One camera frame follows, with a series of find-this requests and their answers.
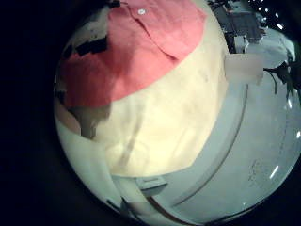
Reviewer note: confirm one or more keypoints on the orange button-up shirt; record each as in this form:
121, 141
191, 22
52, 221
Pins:
134, 53

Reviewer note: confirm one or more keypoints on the white round plant pot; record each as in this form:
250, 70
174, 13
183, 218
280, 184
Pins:
243, 67

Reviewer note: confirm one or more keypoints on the grey filing cabinet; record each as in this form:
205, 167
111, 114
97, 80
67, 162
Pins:
244, 25

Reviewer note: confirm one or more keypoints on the dark green leafy plant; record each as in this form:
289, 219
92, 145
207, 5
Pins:
288, 72

